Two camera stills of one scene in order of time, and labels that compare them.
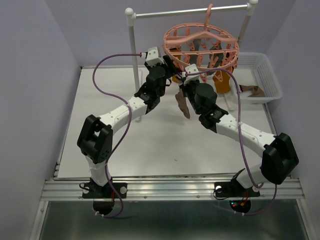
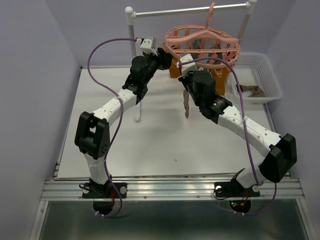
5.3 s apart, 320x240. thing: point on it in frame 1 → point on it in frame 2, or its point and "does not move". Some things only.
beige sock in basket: x=257 y=92 does not move
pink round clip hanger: x=211 y=48 does not move
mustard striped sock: x=175 y=79 → x=174 y=72
